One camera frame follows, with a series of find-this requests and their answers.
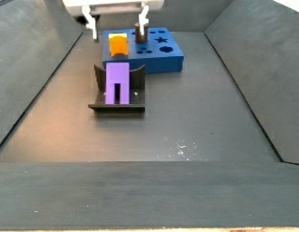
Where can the purple double-square block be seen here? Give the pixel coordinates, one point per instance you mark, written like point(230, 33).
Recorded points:
point(118, 76)

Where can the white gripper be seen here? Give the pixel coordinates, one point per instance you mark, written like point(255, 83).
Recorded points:
point(104, 7)

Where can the brown cylinder peg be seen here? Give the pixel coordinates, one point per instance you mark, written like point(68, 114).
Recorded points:
point(139, 36)

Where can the black curved holder stand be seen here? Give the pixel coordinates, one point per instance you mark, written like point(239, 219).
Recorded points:
point(136, 92)

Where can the yellow arch block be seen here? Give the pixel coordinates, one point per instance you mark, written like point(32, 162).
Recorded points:
point(119, 44)

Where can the blue shape-sorting board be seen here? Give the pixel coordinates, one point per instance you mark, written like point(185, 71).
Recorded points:
point(161, 54)

